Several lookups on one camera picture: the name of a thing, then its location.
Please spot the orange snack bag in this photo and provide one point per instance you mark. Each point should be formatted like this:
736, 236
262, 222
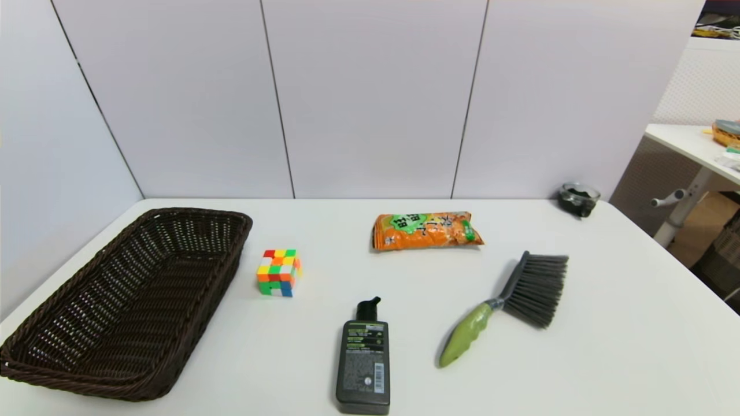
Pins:
428, 231

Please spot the multicoloured puzzle cube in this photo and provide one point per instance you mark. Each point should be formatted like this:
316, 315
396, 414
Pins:
278, 274

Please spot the dark pump bottle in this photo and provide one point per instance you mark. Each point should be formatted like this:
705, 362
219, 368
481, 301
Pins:
363, 358

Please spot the small dark glass bowl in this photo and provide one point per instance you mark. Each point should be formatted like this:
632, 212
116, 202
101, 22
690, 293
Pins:
578, 199

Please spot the dark brown wicker basket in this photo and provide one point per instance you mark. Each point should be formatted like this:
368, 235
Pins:
144, 271

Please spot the white table leg with crank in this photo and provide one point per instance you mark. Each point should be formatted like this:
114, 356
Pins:
682, 211

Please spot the white side table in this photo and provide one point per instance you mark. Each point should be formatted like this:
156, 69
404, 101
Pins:
682, 141

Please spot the brown cardboard box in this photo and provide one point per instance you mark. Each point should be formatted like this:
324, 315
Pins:
702, 228

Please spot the white perforated panel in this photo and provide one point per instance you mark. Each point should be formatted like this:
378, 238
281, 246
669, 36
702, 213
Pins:
699, 81

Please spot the tan wicker tray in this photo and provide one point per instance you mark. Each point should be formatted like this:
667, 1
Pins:
727, 136

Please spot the clear plastic packet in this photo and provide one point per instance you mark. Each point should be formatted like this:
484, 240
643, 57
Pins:
731, 159

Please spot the dark shelf with clutter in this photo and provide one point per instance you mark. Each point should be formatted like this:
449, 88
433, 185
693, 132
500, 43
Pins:
720, 20

